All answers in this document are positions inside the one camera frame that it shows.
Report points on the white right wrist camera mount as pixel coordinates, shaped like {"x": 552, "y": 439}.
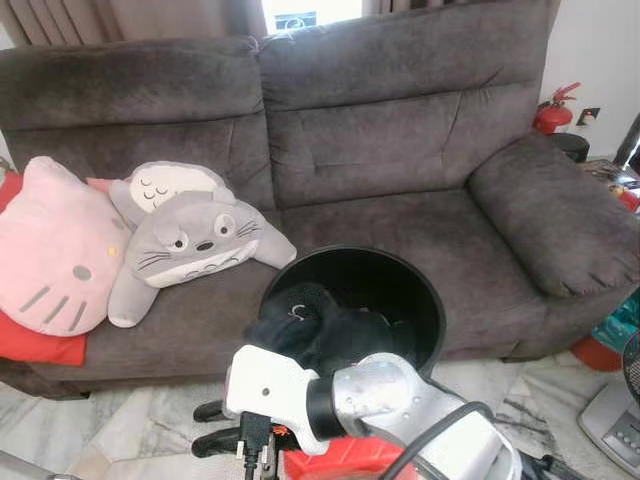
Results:
{"x": 270, "y": 385}

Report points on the grey Totoro plush open eyes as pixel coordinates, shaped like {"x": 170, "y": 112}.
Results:
{"x": 200, "y": 245}

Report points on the red plastic stool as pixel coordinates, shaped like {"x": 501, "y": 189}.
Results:
{"x": 340, "y": 462}

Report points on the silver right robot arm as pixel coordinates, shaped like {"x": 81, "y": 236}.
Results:
{"x": 400, "y": 400}

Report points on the pink cat face pillow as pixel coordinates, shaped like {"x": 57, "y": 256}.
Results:
{"x": 55, "y": 260}

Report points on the teal plastic bag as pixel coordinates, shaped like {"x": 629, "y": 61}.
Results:
{"x": 620, "y": 320}

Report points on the wall socket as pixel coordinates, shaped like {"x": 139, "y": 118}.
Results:
{"x": 589, "y": 117}

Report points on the red plastic basin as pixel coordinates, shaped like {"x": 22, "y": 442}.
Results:
{"x": 595, "y": 355}

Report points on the grey Totoro plush closed eyes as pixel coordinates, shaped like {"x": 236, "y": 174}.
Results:
{"x": 165, "y": 182}

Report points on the brown curtain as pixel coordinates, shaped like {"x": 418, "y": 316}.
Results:
{"x": 130, "y": 18}

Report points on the red fire extinguisher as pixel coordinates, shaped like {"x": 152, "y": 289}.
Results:
{"x": 552, "y": 115}

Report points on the black round laundry basket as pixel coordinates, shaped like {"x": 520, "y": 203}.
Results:
{"x": 400, "y": 290}

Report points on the plain black garment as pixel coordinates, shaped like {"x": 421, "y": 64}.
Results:
{"x": 320, "y": 330}

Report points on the grey standing fan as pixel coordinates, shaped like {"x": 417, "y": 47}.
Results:
{"x": 615, "y": 420}

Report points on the black waste bin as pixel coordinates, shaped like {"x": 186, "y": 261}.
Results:
{"x": 570, "y": 147}

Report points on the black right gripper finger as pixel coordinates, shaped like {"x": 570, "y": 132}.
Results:
{"x": 212, "y": 410}
{"x": 218, "y": 444}

